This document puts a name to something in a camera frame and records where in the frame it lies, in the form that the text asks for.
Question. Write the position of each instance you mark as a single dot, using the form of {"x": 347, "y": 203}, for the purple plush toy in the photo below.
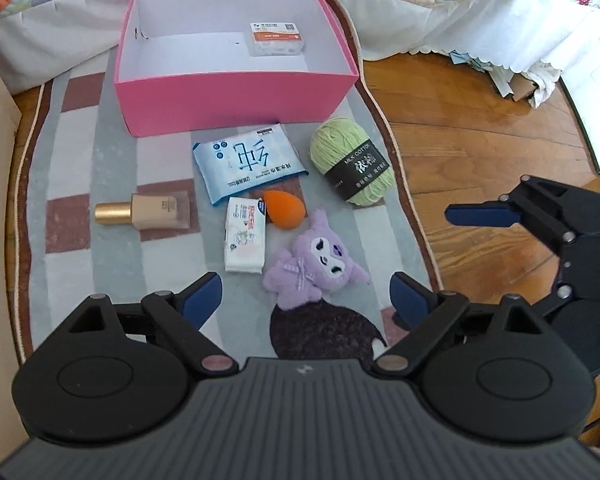
{"x": 310, "y": 265}

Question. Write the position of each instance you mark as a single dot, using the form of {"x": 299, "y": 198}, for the green yarn ball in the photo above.
{"x": 340, "y": 145}

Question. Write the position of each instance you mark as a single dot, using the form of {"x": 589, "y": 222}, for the torn cardboard scraps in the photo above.
{"x": 522, "y": 85}

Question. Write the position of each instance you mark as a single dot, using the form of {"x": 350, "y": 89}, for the foundation bottle with gold cap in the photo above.
{"x": 150, "y": 209}

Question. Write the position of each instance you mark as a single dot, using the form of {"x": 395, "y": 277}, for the pink cardboard box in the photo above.
{"x": 230, "y": 97}

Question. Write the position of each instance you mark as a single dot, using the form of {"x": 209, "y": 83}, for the checkered grey rug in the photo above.
{"x": 105, "y": 260}

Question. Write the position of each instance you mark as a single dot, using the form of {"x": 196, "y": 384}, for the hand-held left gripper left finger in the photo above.
{"x": 202, "y": 297}

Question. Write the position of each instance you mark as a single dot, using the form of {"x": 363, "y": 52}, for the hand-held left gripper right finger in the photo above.
{"x": 410, "y": 297}

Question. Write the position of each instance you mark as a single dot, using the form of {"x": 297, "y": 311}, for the white tissue pack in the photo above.
{"x": 245, "y": 240}

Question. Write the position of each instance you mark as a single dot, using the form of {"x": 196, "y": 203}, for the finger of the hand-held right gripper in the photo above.
{"x": 480, "y": 215}

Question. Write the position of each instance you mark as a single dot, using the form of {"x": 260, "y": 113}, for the white board panel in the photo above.
{"x": 595, "y": 100}

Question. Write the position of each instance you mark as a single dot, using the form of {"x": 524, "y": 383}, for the small clear plastic box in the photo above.
{"x": 275, "y": 40}

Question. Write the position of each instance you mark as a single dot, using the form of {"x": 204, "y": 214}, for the orange makeup sponge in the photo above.
{"x": 282, "y": 210}

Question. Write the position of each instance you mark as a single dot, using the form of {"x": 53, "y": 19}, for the blue wet wipes pack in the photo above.
{"x": 250, "y": 160}

